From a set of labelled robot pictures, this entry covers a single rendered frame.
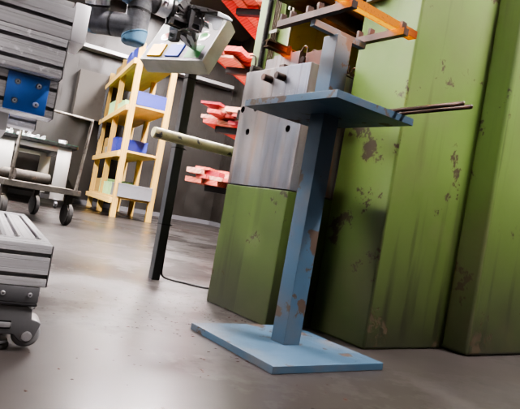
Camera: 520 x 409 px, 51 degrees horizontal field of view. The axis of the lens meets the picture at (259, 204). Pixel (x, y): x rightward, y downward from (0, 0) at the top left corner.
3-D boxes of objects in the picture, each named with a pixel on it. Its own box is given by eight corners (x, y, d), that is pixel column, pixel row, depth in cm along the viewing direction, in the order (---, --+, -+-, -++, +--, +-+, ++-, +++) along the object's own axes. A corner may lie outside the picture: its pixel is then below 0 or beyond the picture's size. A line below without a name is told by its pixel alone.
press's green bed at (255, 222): (264, 326, 185) (289, 190, 186) (205, 300, 215) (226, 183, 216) (373, 329, 219) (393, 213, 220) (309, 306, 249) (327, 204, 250)
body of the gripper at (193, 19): (192, 36, 187) (161, 24, 180) (196, 12, 188) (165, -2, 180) (204, 33, 181) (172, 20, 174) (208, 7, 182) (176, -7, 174)
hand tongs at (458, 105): (473, 109, 131) (474, 105, 131) (461, 105, 129) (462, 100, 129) (321, 122, 183) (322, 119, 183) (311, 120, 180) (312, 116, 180)
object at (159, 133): (154, 138, 216) (156, 125, 216) (148, 138, 220) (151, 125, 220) (243, 160, 242) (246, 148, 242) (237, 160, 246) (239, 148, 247)
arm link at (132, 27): (115, 45, 176) (121, 11, 176) (148, 50, 174) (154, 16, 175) (105, 36, 168) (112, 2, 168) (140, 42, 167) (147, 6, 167)
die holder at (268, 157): (289, 190, 186) (311, 61, 187) (226, 182, 216) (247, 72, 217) (393, 213, 220) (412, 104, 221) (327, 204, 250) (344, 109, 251)
